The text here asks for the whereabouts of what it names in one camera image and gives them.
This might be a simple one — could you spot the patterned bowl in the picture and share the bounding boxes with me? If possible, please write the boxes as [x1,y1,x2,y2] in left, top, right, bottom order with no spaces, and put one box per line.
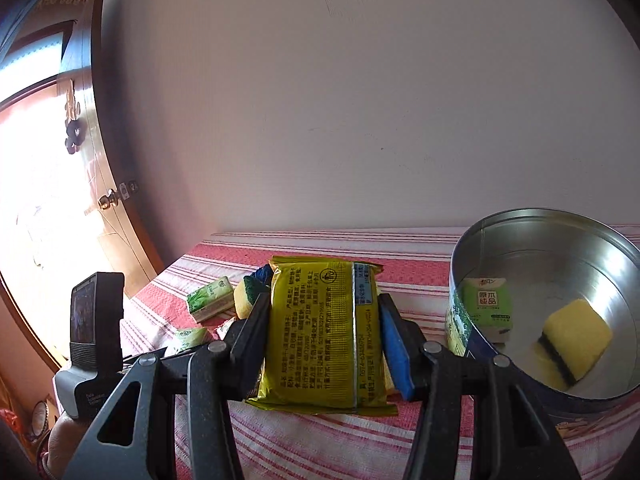
[30,399,52,432]

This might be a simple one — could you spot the wooden door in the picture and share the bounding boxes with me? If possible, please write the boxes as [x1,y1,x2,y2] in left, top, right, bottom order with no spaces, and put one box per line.
[60,0,166,301]

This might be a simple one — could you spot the yellow green sponge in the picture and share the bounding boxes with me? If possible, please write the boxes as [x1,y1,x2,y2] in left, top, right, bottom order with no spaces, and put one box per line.
[233,275,271,320]

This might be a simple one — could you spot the green white tissue pack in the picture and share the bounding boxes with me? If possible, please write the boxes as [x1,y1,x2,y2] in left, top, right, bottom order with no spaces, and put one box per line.
[459,277,516,345]

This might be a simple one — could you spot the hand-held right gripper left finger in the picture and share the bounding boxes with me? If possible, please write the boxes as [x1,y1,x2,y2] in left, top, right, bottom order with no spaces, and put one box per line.
[75,292,273,480]

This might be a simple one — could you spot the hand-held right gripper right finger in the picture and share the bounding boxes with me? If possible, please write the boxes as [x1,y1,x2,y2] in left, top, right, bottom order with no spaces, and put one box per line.
[377,292,583,480]

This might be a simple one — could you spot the yellow snack packet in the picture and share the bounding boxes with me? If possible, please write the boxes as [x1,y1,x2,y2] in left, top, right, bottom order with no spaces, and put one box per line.
[244,255,400,417]

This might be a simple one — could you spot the red striped tablecloth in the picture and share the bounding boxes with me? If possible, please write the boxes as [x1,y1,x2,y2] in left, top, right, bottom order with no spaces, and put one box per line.
[117,230,640,480]

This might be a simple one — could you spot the person's left hand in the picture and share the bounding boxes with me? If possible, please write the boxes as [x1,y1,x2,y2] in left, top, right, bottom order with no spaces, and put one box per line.
[42,412,96,480]

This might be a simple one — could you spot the round metal tin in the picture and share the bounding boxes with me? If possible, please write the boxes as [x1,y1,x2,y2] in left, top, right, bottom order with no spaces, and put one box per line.
[445,206,640,415]

